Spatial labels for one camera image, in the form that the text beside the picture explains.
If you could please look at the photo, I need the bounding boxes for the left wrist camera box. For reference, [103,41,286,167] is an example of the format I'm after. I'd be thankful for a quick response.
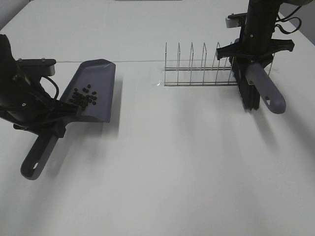
[16,59,57,77]

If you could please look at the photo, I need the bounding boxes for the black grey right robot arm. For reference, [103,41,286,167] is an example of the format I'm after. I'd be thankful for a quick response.
[216,0,310,61]

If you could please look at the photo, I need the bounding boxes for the black right camera cable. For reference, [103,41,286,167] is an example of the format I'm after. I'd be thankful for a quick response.
[273,4,303,35]

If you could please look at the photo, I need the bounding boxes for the grey hand brush black bristles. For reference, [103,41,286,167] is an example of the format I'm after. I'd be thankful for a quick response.
[230,51,286,114]

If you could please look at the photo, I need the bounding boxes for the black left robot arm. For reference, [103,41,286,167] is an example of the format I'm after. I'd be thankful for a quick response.
[0,34,78,138]

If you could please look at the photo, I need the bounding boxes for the black left camera cable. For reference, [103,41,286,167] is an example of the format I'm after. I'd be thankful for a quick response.
[40,76,60,100]

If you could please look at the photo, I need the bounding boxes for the pile of coffee beans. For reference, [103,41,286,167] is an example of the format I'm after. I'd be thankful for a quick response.
[68,84,97,111]

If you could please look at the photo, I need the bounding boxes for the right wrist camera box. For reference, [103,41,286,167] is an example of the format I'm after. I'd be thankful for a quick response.
[225,13,247,29]

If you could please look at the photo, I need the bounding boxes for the black camera cable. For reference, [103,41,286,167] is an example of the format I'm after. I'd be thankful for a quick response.
[40,76,60,100]
[273,4,303,35]

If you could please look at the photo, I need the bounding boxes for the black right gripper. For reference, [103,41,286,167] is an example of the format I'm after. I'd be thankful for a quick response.
[216,4,295,60]

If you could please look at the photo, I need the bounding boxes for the grey plastic dustpan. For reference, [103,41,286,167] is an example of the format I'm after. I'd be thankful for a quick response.
[20,59,116,180]

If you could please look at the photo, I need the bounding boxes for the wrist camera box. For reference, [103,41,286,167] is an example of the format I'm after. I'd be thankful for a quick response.
[16,59,57,77]
[225,13,247,29]

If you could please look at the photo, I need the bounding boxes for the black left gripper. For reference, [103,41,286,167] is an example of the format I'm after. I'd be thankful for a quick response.
[0,76,79,138]

